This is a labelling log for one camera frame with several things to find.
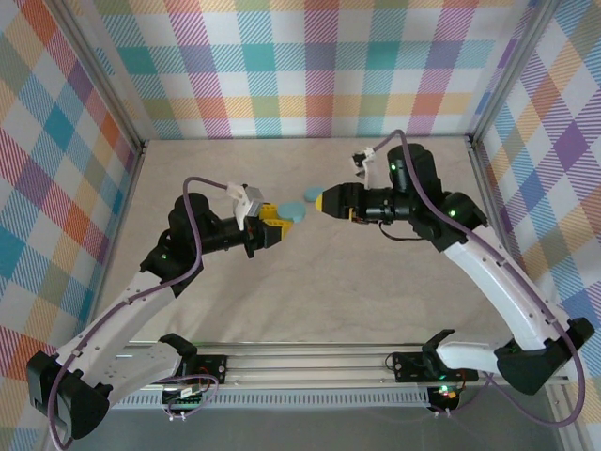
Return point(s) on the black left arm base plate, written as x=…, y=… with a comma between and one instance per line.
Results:
x=211, y=368

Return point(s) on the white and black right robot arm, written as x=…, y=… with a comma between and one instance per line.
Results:
x=493, y=286

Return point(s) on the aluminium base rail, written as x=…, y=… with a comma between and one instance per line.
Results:
x=305, y=364

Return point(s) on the aluminium frame side rail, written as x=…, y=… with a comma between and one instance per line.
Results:
x=501, y=235
x=117, y=235

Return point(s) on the grey metal shelf plate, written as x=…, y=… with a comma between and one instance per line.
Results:
x=305, y=432

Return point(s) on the light blue earbud charging case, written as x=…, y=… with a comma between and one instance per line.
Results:
x=293, y=212

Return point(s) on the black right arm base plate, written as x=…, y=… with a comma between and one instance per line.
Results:
x=408, y=366

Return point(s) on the green terminal circuit board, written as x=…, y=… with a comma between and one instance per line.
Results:
x=185, y=399

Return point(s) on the aluminium frame post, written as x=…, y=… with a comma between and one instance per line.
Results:
x=104, y=77
x=509, y=70

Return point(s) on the small circuit board with LED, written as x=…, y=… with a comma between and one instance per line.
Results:
x=443, y=392

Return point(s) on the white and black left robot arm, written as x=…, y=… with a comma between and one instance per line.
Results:
x=117, y=310

